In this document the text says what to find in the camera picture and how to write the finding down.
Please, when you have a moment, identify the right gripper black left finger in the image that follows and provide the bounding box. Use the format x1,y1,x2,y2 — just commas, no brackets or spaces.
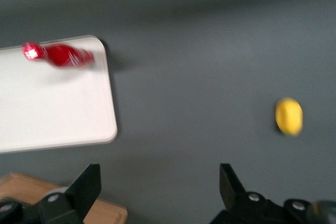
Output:
36,163,102,224

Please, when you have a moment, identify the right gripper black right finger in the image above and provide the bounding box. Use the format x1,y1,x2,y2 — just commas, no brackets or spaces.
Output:
209,163,287,224

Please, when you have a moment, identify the red coke bottle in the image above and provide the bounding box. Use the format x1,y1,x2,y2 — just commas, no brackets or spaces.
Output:
21,40,96,70

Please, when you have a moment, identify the beige plastic tray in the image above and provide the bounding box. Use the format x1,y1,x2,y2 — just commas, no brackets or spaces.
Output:
0,34,118,154

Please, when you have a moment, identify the wooden drawer cabinet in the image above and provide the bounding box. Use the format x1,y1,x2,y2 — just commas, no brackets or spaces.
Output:
0,172,129,224

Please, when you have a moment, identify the yellow lemon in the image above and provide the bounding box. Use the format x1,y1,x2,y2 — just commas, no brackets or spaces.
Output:
274,97,305,137

